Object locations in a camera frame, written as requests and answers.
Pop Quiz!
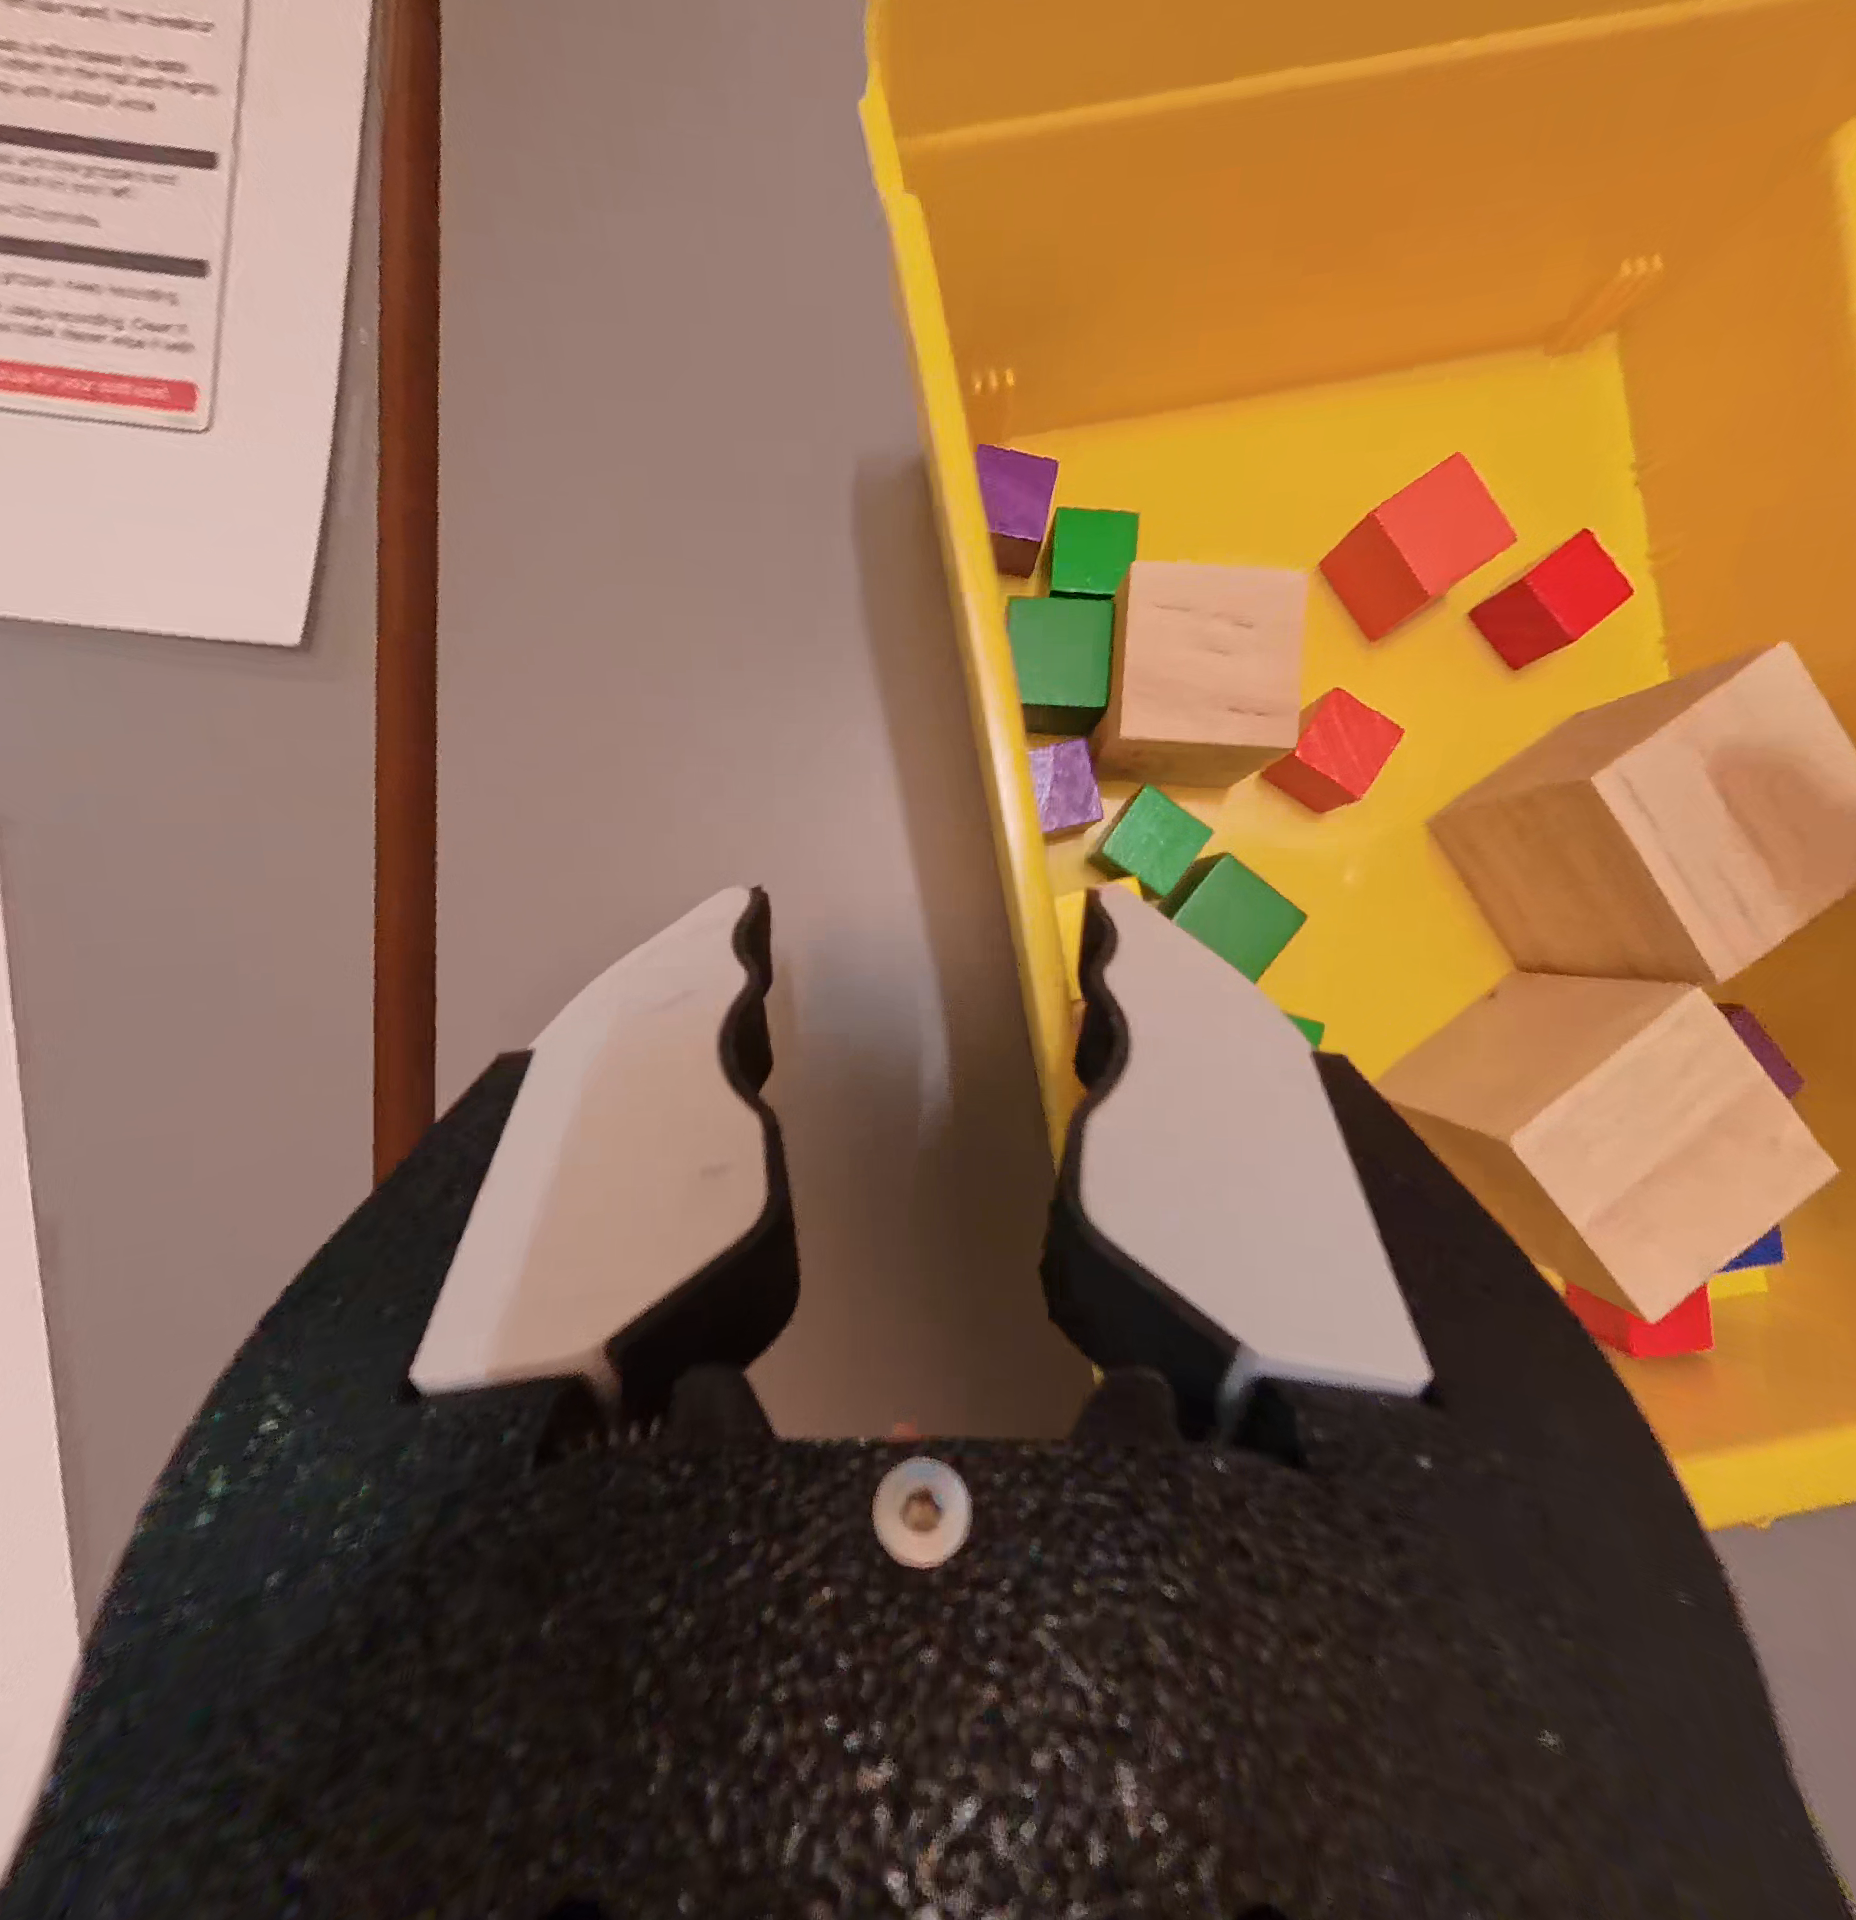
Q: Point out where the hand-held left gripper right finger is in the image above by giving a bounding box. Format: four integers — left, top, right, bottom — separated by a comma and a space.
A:
1034, 878, 1430, 1432

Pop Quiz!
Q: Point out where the white printed paper sheet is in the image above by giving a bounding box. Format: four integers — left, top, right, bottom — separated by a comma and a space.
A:
0, 824, 84, 1899

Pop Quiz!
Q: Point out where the pile of small coloured cubes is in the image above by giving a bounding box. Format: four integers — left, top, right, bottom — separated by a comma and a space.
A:
979, 443, 1805, 1360

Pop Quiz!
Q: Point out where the yellow plastic box with dividers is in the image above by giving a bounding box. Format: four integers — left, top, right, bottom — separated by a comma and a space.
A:
852, 0, 1856, 1537

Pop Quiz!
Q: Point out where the printed paper sheet red bar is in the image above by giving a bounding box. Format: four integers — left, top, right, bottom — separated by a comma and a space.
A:
0, 0, 378, 646

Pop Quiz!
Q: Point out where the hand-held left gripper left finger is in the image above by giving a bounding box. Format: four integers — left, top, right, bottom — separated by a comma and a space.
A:
408, 889, 803, 1420

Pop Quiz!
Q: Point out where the pile of plain wooden cubes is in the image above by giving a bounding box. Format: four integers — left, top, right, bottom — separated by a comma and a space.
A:
1093, 563, 1856, 1323

